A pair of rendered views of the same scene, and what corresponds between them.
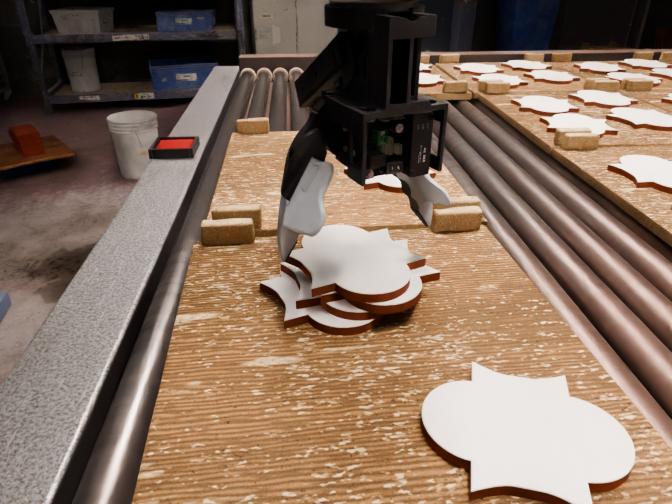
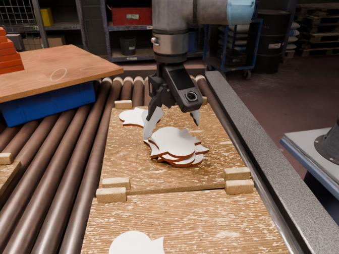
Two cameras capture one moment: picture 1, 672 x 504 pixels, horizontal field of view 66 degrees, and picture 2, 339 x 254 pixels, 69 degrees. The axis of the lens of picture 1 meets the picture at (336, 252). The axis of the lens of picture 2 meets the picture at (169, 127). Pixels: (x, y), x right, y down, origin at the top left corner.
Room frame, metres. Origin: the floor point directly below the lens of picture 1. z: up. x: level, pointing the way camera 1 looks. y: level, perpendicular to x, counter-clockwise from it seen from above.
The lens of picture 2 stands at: (0.95, -0.03, 1.33)
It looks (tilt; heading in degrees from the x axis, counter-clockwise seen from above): 31 degrees down; 180
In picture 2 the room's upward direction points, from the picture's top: straight up
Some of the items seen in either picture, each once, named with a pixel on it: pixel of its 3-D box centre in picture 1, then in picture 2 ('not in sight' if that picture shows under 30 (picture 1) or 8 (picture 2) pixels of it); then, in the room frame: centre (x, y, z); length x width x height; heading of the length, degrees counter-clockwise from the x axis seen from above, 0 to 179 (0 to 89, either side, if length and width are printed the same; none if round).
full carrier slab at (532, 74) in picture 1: (514, 72); not in sight; (1.51, -0.50, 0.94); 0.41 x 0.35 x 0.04; 4
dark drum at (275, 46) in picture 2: not in sight; (265, 42); (-3.15, 1.50, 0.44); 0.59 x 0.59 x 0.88
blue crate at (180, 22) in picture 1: (187, 20); not in sight; (5.28, 1.38, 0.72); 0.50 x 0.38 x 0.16; 95
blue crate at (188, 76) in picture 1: (184, 73); not in sight; (5.25, 1.47, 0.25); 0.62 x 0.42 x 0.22; 110
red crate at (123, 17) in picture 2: not in sight; (131, 15); (-3.63, -0.68, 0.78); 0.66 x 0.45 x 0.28; 102
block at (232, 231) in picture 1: (228, 231); (236, 174); (0.53, 0.12, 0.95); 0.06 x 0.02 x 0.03; 97
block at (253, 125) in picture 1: (253, 126); not in sight; (0.96, 0.15, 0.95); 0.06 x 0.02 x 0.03; 95
